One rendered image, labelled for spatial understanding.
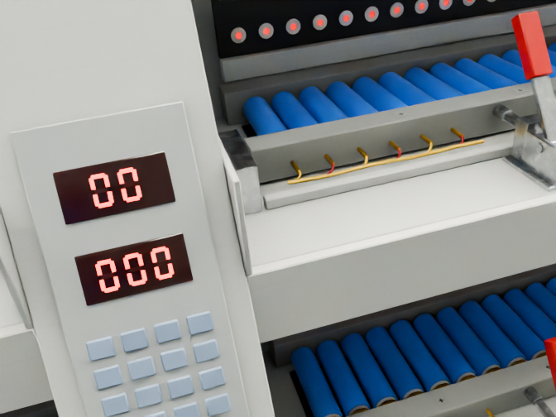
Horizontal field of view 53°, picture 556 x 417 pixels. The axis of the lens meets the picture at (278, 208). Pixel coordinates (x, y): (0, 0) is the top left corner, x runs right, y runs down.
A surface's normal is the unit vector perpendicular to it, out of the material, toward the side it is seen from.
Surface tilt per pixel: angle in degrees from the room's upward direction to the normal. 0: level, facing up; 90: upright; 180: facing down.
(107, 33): 90
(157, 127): 90
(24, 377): 112
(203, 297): 90
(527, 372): 23
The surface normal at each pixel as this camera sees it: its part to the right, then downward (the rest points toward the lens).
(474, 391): -0.08, -0.84
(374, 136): 0.28, 0.50
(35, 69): 0.22, 0.14
